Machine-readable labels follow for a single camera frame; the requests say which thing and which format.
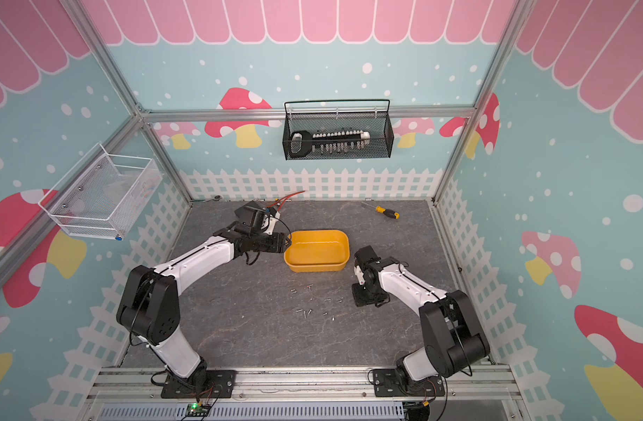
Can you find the green circuit board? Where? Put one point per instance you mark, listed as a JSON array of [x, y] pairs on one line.
[[200, 410]]

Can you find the black flat box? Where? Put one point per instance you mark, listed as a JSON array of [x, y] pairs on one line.
[[252, 213]]

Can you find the yellow plastic storage box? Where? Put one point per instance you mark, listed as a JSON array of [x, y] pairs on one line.
[[318, 251]]

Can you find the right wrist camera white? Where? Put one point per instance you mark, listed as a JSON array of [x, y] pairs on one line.
[[359, 274]]

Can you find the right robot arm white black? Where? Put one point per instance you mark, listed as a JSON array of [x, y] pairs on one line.
[[453, 336]]

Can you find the yellow black screwdriver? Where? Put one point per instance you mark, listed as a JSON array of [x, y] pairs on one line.
[[389, 213]]

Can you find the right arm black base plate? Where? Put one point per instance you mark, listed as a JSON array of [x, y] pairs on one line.
[[394, 382]]

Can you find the red handled pliers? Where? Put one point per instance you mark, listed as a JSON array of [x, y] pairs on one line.
[[279, 202]]

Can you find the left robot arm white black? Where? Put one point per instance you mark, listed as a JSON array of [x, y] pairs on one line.
[[150, 307]]

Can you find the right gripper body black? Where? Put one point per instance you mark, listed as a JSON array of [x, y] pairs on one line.
[[364, 296]]

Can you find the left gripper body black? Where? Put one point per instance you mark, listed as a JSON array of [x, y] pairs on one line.
[[270, 243]]

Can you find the white wire mesh basket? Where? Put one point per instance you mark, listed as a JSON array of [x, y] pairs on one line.
[[102, 195]]

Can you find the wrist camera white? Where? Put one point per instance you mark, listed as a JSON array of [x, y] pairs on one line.
[[270, 220], [359, 274]]

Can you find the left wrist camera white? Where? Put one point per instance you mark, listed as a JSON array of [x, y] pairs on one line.
[[270, 220]]

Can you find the black socket bit holder set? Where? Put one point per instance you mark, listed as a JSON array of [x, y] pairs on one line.
[[304, 143]]

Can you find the black wire mesh basket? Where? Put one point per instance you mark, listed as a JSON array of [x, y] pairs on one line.
[[337, 129]]

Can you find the aluminium front rail frame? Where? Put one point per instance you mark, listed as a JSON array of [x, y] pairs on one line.
[[312, 393]]

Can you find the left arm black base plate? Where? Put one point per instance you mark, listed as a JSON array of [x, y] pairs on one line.
[[202, 385]]

